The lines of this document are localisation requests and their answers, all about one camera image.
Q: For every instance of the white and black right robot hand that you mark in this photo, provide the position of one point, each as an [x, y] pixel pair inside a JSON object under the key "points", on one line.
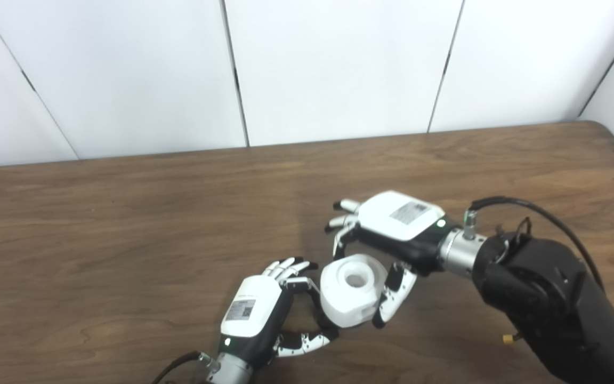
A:
{"points": [[397, 216]]}

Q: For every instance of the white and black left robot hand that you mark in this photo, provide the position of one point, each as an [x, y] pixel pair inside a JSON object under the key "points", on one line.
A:
{"points": [[248, 314]]}

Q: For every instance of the round white cylinder piece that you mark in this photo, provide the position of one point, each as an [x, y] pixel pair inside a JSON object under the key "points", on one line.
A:
{"points": [[347, 304]]}

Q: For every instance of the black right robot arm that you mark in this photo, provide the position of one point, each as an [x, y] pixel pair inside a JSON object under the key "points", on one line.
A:
{"points": [[547, 293]]}

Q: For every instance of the small yellow connector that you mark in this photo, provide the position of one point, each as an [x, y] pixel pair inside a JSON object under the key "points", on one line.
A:
{"points": [[508, 339]]}

